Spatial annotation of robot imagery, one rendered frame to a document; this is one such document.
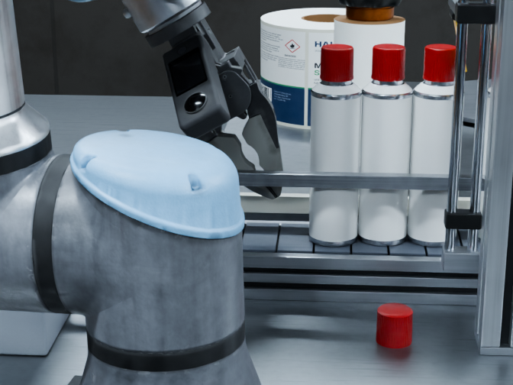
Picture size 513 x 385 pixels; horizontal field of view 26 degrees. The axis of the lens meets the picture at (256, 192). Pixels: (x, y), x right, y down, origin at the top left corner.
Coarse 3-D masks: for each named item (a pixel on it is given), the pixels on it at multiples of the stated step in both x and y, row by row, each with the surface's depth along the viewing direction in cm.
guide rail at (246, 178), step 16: (240, 176) 112; (256, 176) 112; (272, 176) 112; (288, 176) 112; (304, 176) 112; (320, 176) 112; (336, 176) 111; (352, 176) 111; (368, 176) 111; (384, 176) 111; (400, 176) 111; (416, 176) 111; (432, 176) 111; (464, 176) 111
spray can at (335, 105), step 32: (352, 64) 111; (320, 96) 111; (352, 96) 111; (320, 128) 112; (352, 128) 112; (320, 160) 113; (352, 160) 113; (320, 192) 114; (352, 192) 114; (320, 224) 115; (352, 224) 115
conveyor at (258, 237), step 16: (256, 224) 122; (272, 224) 122; (288, 224) 122; (304, 224) 122; (256, 240) 117; (272, 240) 117; (288, 240) 117; (304, 240) 117; (464, 240) 117; (432, 256) 113
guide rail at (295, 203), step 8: (240, 192) 121; (248, 192) 121; (240, 200) 120; (248, 200) 120; (256, 200) 120; (264, 200) 120; (272, 200) 120; (280, 200) 120; (288, 200) 120; (296, 200) 120; (304, 200) 120; (464, 200) 119; (248, 208) 121; (256, 208) 121; (264, 208) 121; (272, 208) 120; (280, 208) 120; (288, 208) 120; (296, 208) 120; (304, 208) 120; (464, 208) 119
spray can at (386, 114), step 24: (384, 48) 110; (384, 72) 111; (384, 96) 110; (408, 96) 111; (384, 120) 111; (408, 120) 112; (360, 144) 114; (384, 144) 112; (408, 144) 113; (360, 168) 115; (384, 168) 113; (408, 168) 114; (360, 192) 115; (384, 192) 113; (360, 216) 116; (384, 216) 114; (360, 240) 117; (384, 240) 115
